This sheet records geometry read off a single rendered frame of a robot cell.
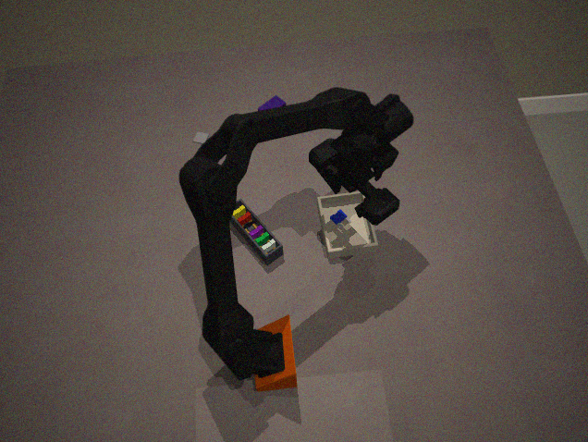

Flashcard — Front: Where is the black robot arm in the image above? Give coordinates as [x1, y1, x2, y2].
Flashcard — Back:
[178, 87, 413, 380]

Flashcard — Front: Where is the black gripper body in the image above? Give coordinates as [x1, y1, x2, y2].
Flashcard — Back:
[309, 138, 400, 226]

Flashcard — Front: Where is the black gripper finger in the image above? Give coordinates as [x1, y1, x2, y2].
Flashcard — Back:
[355, 201, 365, 218]
[317, 169, 341, 194]

